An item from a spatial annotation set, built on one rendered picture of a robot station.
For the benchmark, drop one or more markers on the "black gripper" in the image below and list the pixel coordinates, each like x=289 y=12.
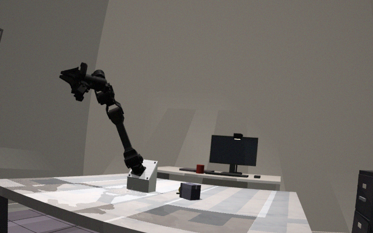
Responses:
x=75 y=76

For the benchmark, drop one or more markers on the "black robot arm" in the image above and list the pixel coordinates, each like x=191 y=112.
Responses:
x=132 y=159

